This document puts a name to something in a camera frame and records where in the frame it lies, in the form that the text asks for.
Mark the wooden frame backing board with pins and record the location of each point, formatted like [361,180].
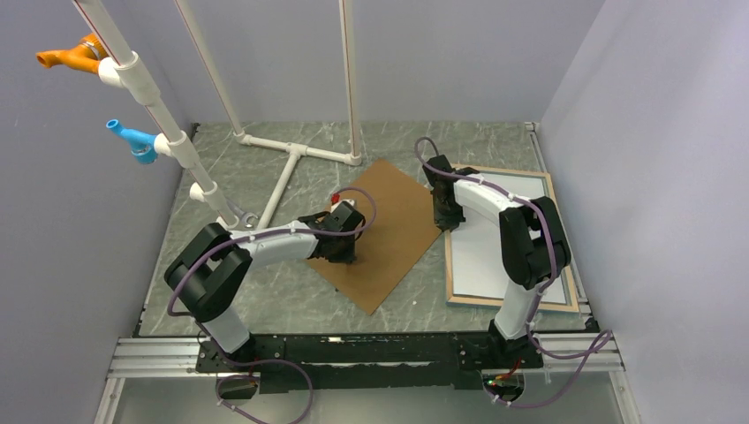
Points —
[403,230]

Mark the orange plastic hook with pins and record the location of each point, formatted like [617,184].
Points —
[85,56]

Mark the blue plastic hook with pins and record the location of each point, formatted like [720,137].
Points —
[142,144]

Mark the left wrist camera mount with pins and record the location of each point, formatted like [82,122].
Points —
[336,200]

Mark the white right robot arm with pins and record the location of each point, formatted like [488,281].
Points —
[533,246]

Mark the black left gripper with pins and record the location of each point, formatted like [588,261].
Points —
[349,258]

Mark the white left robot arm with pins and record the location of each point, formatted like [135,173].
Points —
[206,275]

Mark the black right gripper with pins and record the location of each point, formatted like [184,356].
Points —
[443,222]

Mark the grey metal wrench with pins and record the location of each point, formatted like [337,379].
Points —
[245,218]

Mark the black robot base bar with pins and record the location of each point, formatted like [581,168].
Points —
[376,360]

